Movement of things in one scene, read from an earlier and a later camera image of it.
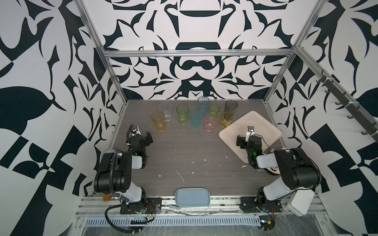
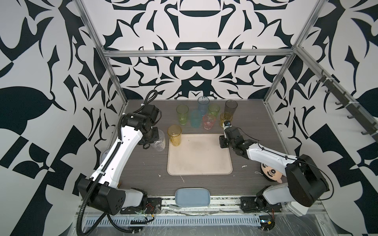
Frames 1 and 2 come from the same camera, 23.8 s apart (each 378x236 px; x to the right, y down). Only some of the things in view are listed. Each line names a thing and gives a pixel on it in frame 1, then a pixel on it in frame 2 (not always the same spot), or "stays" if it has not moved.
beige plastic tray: (269, 133) to (199, 154)
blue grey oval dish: (192, 197) stays
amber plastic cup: (158, 117) to (174, 132)
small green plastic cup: (213, 109) stays
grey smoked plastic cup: (231, 105) stays
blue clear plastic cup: (203, 102) stays
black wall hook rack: (371, 127) stays
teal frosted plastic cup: (195, 117) stays
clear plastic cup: (166, 106) to (160, 144)
